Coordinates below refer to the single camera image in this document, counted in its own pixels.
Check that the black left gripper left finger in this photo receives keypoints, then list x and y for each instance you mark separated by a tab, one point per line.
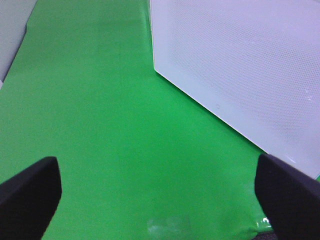
29	200

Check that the white microwave door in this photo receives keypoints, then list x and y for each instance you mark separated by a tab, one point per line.
255	64

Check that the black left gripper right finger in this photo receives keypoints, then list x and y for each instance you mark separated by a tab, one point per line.
289	198

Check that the green table cloth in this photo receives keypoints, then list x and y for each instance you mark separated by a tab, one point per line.
139	159

